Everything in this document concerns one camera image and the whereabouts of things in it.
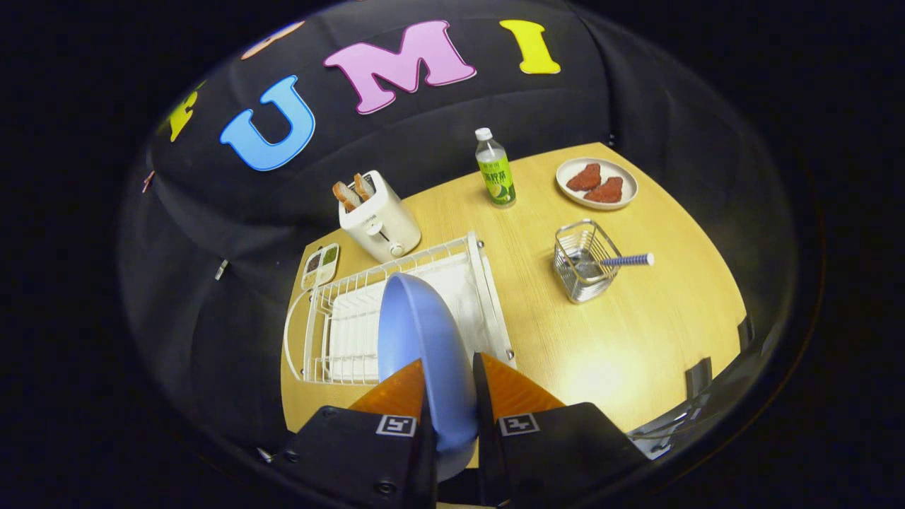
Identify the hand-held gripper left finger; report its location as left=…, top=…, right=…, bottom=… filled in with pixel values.
left=272, top=358, right=439, bottom=509

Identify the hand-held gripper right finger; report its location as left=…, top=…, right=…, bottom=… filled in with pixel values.
left=472, top=352, right=648, bottom=508

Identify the white wire dish rack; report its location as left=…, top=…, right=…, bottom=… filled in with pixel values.
left=283, top=232, right=517, bottom=386

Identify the blue plate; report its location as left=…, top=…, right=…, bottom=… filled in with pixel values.
left=377, top=273, right=479, bottom=481

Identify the metal wire basket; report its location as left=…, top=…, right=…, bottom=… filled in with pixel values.
left=553, top=218, right=623, bottom=305

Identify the checked handle metal spoon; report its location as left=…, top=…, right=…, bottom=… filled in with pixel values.
left=574, top=253, right=655, bottom=278

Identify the small white dish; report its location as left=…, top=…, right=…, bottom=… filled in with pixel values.
left=556, top=157, right=639, bottom=211

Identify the white compartment seasoning tray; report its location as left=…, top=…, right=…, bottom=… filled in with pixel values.
left=301, top=242, right=340, bottom=291

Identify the white toaster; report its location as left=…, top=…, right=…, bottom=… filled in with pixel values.
left=338, top=170, right=422, bottom=264

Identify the green label drink bottle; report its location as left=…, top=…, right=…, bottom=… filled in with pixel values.
left=474, top=127, right=517, bottom=209

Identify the red meat slice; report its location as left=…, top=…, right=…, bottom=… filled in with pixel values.
left=584, top=177, right=624, bottom=204
left=566, top=163, right=602, bottom=192

